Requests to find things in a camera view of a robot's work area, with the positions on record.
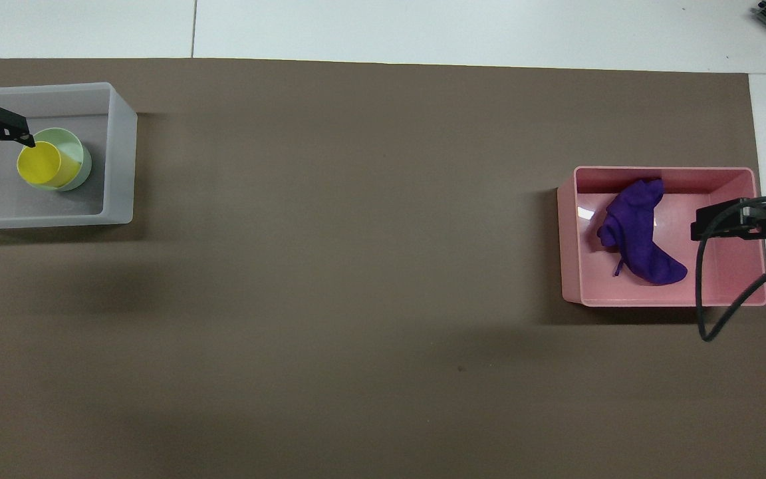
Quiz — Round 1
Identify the black cable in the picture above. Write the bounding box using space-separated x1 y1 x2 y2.
695 196 766 343

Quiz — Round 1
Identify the light green plastic cup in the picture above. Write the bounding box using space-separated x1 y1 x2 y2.
30 127 93 193

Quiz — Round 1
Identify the purple crumpled glove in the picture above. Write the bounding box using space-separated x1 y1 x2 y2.
596 177 689 287

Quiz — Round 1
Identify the pink plastic box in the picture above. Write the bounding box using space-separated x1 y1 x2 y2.
557 166 766 309

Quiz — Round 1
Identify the yellow plastic cup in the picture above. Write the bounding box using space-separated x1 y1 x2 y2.
17 140 82 188

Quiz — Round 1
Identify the translucent white plastic box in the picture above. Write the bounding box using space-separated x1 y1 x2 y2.
0 82 138 231

